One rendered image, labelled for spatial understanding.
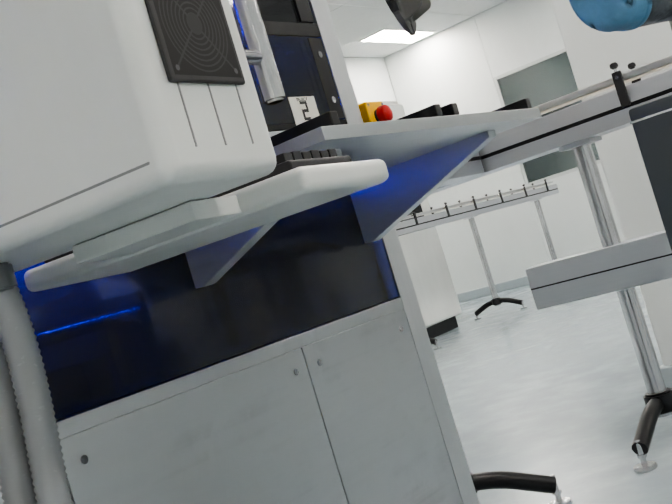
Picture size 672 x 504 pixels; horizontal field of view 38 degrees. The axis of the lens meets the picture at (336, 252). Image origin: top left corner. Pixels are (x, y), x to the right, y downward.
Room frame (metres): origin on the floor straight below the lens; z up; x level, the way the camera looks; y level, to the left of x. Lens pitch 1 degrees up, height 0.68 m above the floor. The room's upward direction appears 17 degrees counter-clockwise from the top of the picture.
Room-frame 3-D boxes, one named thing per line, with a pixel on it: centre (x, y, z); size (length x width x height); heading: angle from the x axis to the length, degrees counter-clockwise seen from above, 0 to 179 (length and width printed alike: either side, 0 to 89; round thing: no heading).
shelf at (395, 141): (1.71, -0.05, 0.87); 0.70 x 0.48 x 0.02; 143
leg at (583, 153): (2.61, -0.72, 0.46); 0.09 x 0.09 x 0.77; 53
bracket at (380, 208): (1.90, -0.21, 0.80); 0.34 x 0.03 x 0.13; 53
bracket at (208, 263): (1.50, 0.09, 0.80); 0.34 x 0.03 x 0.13; 53
